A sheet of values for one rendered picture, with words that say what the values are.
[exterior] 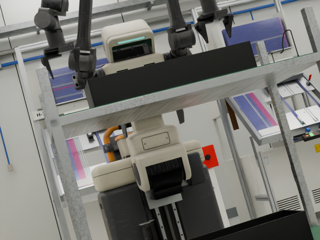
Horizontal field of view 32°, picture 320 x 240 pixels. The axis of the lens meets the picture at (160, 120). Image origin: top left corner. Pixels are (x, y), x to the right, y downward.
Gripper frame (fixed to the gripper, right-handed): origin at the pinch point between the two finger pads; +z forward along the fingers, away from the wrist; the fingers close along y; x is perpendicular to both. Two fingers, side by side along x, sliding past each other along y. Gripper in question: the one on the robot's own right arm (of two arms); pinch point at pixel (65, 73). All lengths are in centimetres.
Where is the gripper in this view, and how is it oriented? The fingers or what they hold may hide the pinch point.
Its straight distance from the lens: 192.1
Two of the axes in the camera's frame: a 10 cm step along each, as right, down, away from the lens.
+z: 2.8, 9.6, -0.4
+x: -1.8, 1.0, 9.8
